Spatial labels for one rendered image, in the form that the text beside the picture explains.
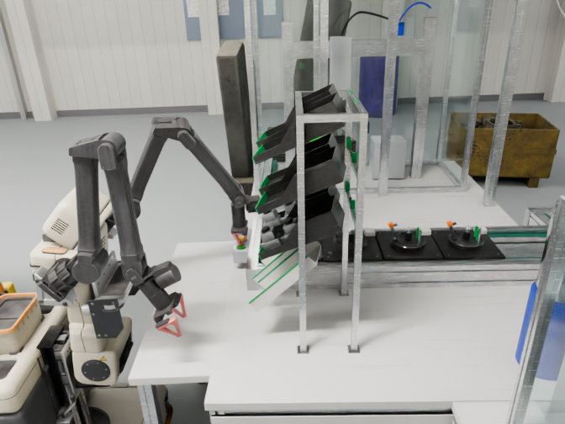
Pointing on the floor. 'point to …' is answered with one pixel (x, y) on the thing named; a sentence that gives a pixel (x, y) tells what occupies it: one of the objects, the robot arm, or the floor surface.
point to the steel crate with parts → (516, 146)
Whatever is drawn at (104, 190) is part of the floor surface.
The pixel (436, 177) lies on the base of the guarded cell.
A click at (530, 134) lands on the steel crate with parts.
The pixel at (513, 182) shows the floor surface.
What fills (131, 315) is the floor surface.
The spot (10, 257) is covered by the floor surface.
